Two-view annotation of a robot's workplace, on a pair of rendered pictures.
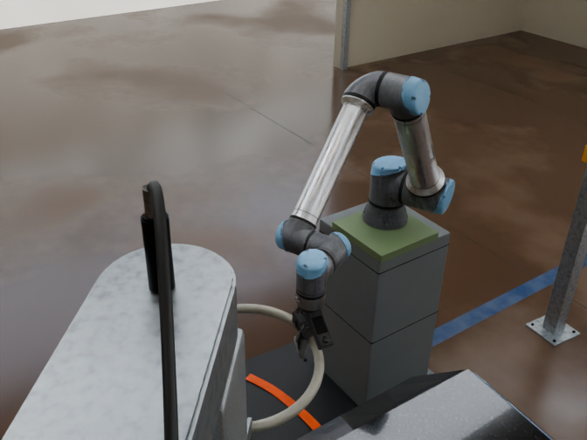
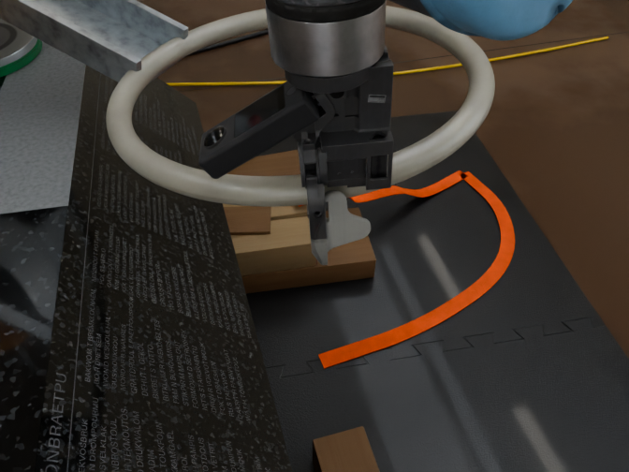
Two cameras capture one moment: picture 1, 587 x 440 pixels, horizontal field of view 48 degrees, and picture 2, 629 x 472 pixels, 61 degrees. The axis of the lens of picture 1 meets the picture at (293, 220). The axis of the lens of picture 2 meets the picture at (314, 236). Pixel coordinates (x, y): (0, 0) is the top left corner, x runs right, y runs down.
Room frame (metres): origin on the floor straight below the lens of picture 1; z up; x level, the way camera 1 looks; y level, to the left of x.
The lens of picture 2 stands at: (1.69, -0.43, 1.28)
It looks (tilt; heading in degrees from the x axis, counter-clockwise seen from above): 46 degrees down; 110
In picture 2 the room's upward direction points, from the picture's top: straight up
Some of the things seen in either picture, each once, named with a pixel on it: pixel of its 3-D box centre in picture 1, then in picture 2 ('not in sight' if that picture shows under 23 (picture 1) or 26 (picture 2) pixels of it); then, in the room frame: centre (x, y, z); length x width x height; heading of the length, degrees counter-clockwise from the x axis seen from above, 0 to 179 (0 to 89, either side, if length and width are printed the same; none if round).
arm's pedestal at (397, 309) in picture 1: (376, 303); not in sight; (2.40, -0.39, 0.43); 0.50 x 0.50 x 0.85; 35
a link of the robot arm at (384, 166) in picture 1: (390, 180); not in sight; (2.39, -0.40, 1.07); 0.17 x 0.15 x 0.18; 57
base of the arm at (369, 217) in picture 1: (385, 208); not in sight; (2.40, -0.39, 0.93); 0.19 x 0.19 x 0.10
